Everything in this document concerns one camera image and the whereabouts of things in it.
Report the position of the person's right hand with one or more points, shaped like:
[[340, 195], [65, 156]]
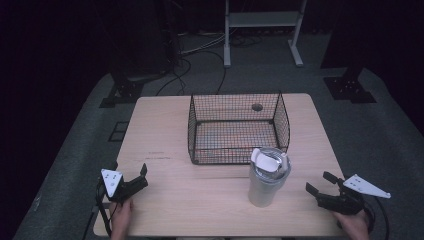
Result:
[[354, 226]]

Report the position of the white metal stand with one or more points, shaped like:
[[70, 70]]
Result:
[[263, 19]]

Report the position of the black floor grid panel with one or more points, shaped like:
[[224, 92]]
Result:
[[119, 131]]

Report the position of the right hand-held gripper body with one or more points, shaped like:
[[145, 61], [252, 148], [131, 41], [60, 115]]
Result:
[[350, 200]]

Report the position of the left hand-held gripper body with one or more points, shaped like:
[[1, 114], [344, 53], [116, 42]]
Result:
[[115, 186]]

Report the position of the clear tumbler with white lid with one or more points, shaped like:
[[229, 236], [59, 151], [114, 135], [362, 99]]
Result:
[[268, 176]]

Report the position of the dark equipment cabinet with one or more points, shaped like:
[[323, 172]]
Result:
[[143, 40]]

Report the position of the person's left hand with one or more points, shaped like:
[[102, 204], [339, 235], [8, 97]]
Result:
[[120, 218]]

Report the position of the black stand base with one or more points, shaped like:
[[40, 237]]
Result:
[[350, 88], [125, 93]]

